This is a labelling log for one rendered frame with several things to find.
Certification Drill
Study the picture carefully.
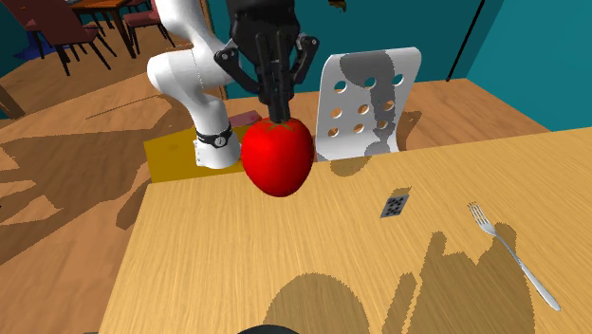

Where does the brown dining table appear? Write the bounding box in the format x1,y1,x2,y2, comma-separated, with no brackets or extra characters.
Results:
68,0,139,60

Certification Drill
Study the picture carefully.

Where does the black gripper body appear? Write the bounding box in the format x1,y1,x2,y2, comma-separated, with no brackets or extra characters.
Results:
228,0,302,48

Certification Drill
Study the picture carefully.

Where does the dark dining chair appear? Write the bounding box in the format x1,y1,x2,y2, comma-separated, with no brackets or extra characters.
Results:
3,0,119,78

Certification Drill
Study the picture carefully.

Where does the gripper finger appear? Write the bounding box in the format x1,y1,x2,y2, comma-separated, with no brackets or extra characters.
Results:
213,31,281,120
277,28,321,121

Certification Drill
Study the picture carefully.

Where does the dining chair with red seat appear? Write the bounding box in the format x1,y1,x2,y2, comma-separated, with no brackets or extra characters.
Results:
121,0,177,56

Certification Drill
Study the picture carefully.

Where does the red tomato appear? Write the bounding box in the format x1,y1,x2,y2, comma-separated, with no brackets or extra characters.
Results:
240,117,316,198

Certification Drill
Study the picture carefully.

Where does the grey dotted marker card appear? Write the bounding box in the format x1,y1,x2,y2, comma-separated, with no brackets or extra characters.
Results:
379,194,411,219

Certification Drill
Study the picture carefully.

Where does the yellow robot stand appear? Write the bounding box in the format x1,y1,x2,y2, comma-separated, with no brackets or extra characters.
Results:
143,125,249,184

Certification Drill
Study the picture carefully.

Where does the silver fork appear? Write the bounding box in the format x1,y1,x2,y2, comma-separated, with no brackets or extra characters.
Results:
467,201,563,312

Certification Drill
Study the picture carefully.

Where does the pink flat object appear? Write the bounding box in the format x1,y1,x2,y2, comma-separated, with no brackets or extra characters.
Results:
228,109,264,129

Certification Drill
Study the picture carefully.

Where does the black thin pole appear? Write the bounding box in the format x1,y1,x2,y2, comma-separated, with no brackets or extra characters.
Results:
445,0,488,84

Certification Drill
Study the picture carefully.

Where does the light wooden table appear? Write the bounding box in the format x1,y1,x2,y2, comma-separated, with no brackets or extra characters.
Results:
99,125,592,334

